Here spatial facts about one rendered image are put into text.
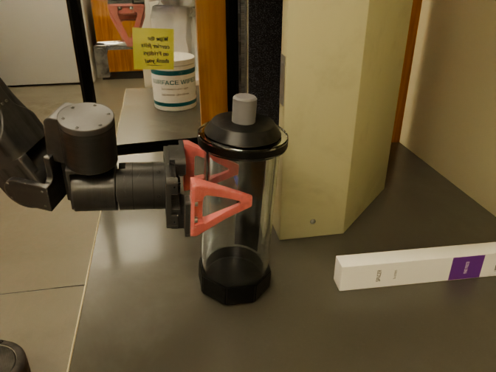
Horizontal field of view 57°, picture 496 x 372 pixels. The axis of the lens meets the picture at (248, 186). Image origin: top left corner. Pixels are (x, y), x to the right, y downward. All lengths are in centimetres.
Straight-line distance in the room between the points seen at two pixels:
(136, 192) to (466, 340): 43
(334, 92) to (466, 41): 43
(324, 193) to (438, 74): 49
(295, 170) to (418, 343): 29
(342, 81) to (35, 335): 170
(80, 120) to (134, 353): 28
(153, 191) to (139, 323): 18
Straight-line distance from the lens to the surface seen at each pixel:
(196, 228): 52
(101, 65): 90
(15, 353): 168
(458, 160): 106
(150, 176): 54
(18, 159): 55
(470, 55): 103
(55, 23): 564
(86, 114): 52
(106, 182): 54
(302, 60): 64
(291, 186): 71
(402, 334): 62
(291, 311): 62
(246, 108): 52
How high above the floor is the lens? 136
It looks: 27 degrees down
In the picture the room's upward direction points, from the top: straight up
